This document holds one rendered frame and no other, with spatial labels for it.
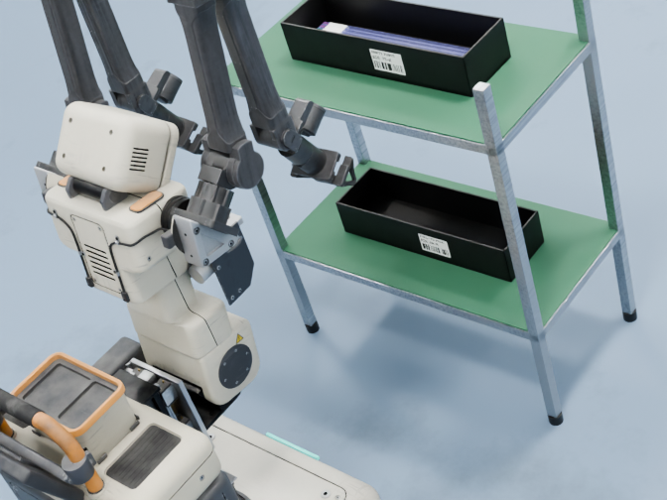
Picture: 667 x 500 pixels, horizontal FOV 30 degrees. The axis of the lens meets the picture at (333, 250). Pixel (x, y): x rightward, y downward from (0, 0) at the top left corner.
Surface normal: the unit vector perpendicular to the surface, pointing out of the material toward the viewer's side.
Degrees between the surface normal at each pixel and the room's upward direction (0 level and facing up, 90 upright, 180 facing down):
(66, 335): 0
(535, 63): 0
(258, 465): 0
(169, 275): 90
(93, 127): 48
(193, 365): 82
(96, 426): 92
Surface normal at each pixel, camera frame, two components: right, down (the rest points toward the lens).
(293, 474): -0.26, -0.74
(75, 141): -0.62, -0.03
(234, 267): 0.75, 0.25
